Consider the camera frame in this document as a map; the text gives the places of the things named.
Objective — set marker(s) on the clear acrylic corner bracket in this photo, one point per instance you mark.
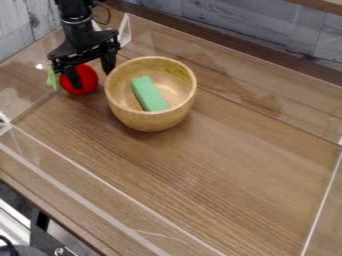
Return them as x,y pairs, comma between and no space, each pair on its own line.
124,36

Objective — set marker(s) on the green rectangular block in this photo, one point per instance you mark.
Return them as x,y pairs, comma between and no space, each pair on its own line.
148,95

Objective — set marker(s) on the clear acrylic tray wall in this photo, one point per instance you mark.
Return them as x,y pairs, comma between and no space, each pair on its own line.
112,222

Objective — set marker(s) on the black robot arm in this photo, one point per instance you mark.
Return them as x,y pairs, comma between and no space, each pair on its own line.
75,10

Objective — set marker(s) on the wooden bowl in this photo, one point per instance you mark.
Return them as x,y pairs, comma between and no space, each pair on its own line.
174,80

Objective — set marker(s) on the red plush fruit green stem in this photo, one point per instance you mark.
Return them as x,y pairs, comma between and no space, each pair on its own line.
59,81

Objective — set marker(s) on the black metal table frame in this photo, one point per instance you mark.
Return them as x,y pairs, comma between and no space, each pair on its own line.
52,239

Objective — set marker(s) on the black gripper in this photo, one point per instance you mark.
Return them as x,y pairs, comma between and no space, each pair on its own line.
84,45

